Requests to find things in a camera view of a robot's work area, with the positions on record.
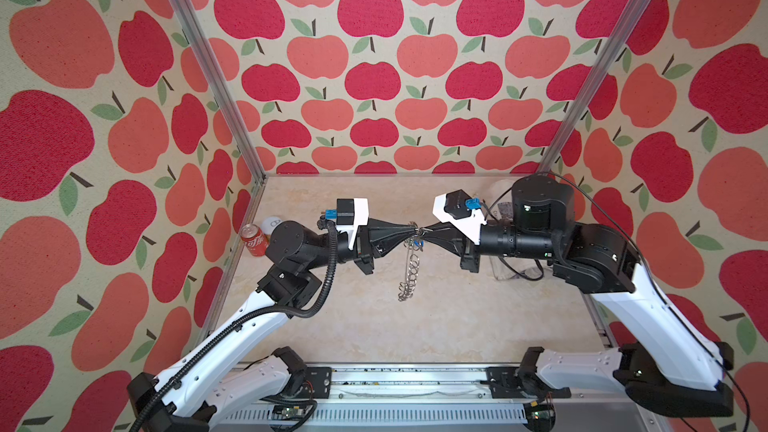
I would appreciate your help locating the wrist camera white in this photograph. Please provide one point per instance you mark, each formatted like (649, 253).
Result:
(462, 211)
(349, 216)

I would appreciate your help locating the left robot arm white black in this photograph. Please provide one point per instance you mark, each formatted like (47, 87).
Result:
(199, 391)

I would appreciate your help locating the right aluminium corner post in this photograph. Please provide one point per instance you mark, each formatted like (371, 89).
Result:
(615, 43)

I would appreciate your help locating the metal disc with key rings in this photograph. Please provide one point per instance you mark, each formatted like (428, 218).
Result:
(414, 246)

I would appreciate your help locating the red soda can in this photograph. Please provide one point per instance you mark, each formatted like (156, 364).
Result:
(254, 239)

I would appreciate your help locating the aluminium corner post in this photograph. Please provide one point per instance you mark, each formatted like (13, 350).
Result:
(207, 60)
(615, 43)

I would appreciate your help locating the front aluminium rail frame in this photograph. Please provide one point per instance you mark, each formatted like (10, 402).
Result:
(442, 396)

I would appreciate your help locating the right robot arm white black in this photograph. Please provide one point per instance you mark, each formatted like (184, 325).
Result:
(670, 369)

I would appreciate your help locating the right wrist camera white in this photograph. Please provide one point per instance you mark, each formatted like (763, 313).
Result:
(462, 211)

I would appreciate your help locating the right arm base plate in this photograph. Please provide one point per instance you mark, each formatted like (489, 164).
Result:
(504, 383)

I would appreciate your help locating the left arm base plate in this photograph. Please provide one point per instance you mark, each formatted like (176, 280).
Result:
(317, 384)

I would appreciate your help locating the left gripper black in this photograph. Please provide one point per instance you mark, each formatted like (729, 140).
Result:
(375, 235)

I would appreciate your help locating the left aluminium corner post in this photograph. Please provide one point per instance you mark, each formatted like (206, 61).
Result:
(207, 60)

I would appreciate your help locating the yellow can white lid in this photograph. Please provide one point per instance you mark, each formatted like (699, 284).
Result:
(269, 224)

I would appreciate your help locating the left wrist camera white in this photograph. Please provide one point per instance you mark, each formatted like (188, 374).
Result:
(349, 216)

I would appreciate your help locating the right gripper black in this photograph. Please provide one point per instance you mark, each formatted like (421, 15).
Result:
(455, 240)

